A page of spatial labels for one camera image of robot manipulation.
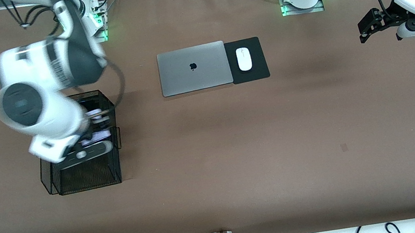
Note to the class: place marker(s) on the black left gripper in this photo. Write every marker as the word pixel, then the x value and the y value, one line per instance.
pixel 390 16

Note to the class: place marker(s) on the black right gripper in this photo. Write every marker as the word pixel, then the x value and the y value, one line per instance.
pixel 87 136

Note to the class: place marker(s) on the lilac flip phone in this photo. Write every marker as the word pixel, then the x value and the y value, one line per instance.
pixel 97 138

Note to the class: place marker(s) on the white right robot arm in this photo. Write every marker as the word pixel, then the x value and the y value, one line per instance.
pixel 43 76

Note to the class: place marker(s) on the black mesh two-tier tray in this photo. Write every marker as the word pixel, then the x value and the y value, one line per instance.
pixel 88 177

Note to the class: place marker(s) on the black mouse pad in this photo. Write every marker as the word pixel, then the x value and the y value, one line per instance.
pixel 258 71

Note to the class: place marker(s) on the silver closed laptop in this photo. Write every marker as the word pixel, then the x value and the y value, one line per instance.
pixel 193 68

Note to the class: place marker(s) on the white computer mouse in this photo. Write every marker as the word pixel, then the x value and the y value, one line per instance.
pixel 244 59

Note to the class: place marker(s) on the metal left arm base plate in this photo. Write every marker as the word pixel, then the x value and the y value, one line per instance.
pixel 303 11

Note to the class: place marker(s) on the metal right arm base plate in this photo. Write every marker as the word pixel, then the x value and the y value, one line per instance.
pixel 105 34

